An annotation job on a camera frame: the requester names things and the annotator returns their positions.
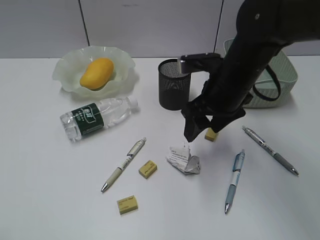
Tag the clear bottle green label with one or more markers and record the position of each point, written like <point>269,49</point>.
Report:
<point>103,114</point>

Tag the blue grip clear pen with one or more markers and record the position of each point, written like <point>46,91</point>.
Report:
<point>236,172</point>

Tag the beige grip white pen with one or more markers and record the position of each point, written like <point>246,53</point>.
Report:
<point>118,171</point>

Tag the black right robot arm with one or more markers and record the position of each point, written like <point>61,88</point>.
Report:
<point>264,27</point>

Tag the yellow eraser middle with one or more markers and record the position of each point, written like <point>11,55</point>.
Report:
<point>148,169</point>

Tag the yellow mango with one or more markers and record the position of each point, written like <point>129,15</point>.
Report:
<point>97,74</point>

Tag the yellow eraser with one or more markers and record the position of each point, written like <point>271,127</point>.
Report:
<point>210,135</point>
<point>148,169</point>
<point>127,204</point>

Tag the black mesh pen holder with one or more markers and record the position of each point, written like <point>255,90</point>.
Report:
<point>173,87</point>

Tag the frosted green glass plate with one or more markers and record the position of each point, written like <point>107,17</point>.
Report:
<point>71,67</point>

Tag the yellow eraser front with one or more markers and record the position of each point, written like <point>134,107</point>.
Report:
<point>127,204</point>

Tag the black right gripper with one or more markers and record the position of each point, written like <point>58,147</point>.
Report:
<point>195,123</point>

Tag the grey grip black-clip pen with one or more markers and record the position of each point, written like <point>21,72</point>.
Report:
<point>280,159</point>

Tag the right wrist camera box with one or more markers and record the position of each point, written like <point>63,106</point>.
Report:
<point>208,62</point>

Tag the waste paper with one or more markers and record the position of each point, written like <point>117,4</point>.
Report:
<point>180,157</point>

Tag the yellow eraser right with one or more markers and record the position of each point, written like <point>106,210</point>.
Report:
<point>210,135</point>

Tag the pale green woven basket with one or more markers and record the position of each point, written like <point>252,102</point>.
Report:
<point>287,77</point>

